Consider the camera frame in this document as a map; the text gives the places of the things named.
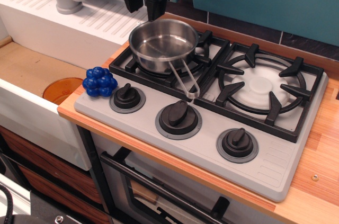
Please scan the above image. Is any stainless steel pan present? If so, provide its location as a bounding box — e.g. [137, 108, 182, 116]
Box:
[129, 19, 200, 99]

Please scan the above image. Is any blue toy blueberry cluster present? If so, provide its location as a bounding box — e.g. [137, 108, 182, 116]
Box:
[82, 67, 118, 97]

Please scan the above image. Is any black left stove knob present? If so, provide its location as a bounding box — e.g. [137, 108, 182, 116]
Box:
[109, 83, 146, 114]

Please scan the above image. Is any black stove knob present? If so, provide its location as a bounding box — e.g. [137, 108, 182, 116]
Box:
[216, 128, 259, 164]
[155, 100, 202, 140]
[109, 83, 146, 114]

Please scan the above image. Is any black middle stove knob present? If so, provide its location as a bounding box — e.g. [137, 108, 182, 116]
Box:
[155, 100, 202, 140]

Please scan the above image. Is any grey toy stove top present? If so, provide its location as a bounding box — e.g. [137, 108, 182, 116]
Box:
[73, 19, 329, 203]

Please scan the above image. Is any black right stove knob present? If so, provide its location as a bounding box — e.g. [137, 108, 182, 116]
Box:
[216, 128, 259, 164]

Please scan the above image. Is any black left burner grate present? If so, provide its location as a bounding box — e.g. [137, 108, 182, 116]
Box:
[109, 30, 230, 101]

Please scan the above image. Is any black burner grate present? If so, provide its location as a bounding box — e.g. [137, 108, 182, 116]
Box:
[109, 30, 230, 101]
[195, 43, 328, 143]

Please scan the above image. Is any white toy sink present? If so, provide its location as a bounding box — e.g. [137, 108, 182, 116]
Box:
[1, 0, 148, 171]

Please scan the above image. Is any orange plastic cup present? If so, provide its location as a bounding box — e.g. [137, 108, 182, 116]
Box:
[42, 77, 83, 105]

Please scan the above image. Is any black right burner grate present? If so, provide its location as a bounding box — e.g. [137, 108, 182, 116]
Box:
[195, 43, 328, 143]

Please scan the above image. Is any toy oven door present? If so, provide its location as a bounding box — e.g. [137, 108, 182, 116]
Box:
[99, 147, 262, 223]

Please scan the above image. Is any wooden drawer front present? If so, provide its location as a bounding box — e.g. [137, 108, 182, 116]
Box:
[0, 126, 112, 224]

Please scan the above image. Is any black oven door handle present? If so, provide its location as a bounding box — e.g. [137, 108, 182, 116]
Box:
[100, 147, 229, 223]

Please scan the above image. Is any black braided cable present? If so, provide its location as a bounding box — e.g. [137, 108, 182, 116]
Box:
[0, 184, 14, 224]

